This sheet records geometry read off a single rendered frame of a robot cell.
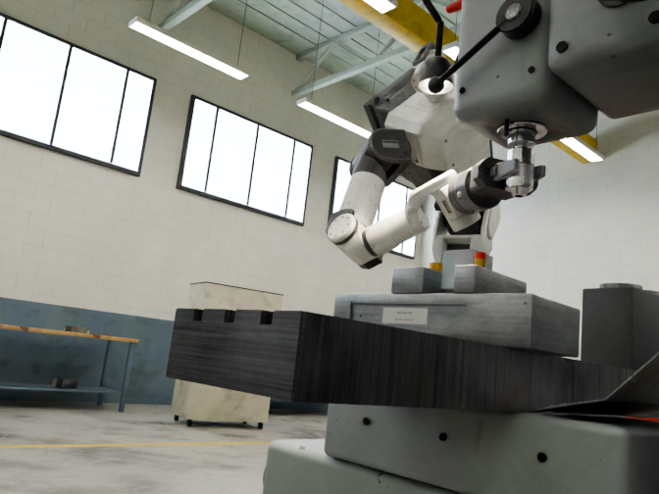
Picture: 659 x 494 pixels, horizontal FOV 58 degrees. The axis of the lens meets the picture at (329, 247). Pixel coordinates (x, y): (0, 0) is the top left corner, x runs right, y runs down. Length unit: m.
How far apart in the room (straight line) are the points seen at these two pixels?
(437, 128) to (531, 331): 0.86
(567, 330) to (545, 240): 10.58
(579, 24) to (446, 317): 0.48
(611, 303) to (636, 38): 0.69
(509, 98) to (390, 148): 0.54
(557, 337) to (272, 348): 0.43
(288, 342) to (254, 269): 9.37
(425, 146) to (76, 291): 7.31
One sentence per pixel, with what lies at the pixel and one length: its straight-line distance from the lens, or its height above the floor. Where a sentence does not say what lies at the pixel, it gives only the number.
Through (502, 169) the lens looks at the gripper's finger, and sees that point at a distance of 1.09.
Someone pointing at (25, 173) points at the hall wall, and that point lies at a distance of 8.49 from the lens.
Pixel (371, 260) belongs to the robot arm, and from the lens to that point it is 1.38.
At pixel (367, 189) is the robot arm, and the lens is 1.46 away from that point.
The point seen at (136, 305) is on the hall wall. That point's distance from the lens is 8.87.
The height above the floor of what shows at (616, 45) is 1.35.
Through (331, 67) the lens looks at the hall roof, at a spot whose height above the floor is 6.20.
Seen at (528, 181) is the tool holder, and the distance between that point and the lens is 1.08.
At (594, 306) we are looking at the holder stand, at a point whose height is 1.06.
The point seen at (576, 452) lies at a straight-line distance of 0.81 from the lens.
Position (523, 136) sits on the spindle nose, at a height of 1.29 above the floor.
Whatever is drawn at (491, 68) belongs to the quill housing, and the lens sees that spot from 1.09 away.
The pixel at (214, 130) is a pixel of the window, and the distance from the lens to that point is 9.71.
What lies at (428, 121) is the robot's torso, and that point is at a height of 1.49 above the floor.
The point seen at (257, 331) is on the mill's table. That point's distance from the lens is 0.59.
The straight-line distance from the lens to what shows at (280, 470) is 1.18.
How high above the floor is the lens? 0.87
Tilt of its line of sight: 11 degrees up
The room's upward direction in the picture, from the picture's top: 6 degrees clockwise
